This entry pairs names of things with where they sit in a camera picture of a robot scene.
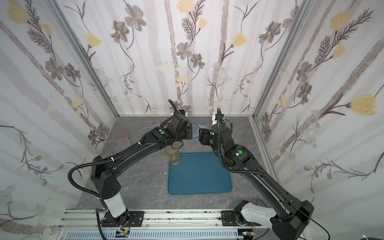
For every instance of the yellow transparent glass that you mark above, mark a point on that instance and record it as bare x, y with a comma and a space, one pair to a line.
173, 153

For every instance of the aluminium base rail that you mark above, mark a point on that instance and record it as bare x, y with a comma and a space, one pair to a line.
85, 225

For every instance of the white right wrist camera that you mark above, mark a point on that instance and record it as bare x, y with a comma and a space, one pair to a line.
215, 119

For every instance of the pink transparent glass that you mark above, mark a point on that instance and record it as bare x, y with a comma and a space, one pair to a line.
122, 139

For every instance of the blue frosted glass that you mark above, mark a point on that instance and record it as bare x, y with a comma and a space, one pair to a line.
195, 131

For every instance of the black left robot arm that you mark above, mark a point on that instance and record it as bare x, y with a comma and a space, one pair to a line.
105, 171

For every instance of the white slotted cable duct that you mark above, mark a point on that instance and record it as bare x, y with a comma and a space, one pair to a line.
204, 234

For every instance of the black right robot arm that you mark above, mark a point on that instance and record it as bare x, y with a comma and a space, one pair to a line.
287, 216

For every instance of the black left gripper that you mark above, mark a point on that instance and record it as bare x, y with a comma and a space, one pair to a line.
186, 129

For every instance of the teal plastic tray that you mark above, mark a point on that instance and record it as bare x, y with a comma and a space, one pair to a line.
197, 174

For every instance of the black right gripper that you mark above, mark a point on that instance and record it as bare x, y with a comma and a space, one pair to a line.
204, 136

